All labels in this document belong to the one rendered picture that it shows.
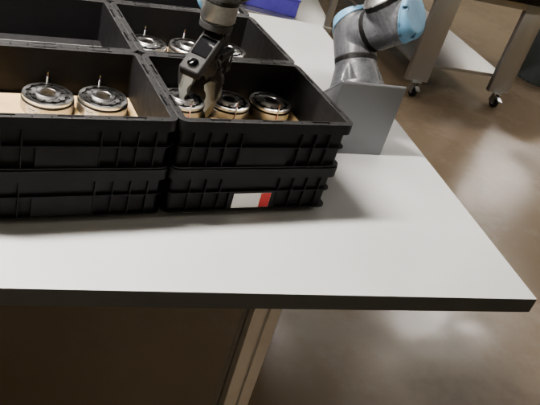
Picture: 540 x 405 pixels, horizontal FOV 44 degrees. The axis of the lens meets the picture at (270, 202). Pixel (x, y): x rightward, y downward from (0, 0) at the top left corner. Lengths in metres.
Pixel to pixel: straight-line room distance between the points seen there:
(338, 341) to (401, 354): 0.22
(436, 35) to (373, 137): 2.52
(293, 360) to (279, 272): 0.87
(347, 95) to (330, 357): 0.90
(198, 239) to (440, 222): 0.65
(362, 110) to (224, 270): 0.69
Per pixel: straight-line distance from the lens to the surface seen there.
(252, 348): 1.47
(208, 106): 1.50
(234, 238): 1.40
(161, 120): 1.27
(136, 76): 1.51
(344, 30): 1.88
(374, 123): 1.85
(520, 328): 2.80
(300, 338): 2.27
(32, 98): 1.43
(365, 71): 1.83
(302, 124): 1.40
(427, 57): 4.39
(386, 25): 1.80
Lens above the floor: 1.52
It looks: 32 degrees down
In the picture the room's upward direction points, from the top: 17 degrees clockwise
